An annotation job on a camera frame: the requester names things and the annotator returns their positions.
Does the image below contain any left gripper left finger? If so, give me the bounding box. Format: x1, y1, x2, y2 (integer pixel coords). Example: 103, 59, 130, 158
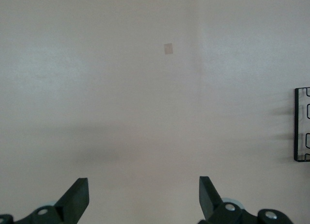
16, 177, 90, 224

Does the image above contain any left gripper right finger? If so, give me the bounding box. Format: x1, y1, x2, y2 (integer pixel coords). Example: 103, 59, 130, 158
198, 176, 246, 224

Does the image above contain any black wire cup holder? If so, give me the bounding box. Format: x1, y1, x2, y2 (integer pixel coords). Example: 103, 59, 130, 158
294, 87, 310, 162

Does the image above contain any small brown tape patch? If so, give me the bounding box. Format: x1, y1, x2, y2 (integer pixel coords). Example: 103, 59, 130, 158
163, 43, 175, 56

